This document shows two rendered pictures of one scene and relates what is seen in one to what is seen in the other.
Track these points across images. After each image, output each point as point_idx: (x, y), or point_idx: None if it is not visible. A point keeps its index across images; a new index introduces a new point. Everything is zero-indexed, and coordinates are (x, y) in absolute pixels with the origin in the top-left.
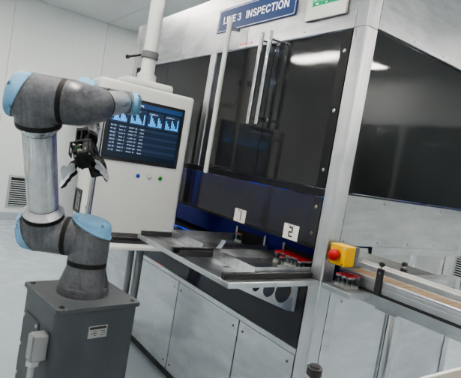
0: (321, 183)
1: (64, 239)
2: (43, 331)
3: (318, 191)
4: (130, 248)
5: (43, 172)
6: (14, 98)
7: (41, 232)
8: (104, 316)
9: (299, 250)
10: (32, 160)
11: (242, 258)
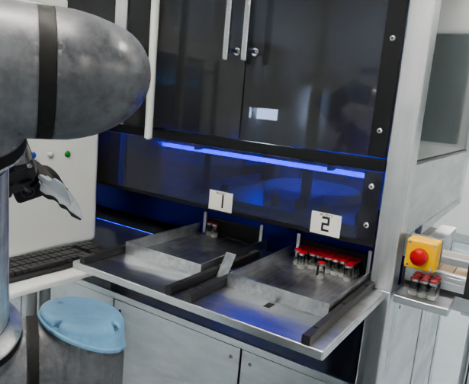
0: (378, 151)
1: (41, 380)
2: None
3: (373, 164)
4: (56, 283)
5: None
6: None
7: None
8: None
9: (328, 244)
10: None
11: (260, 273)
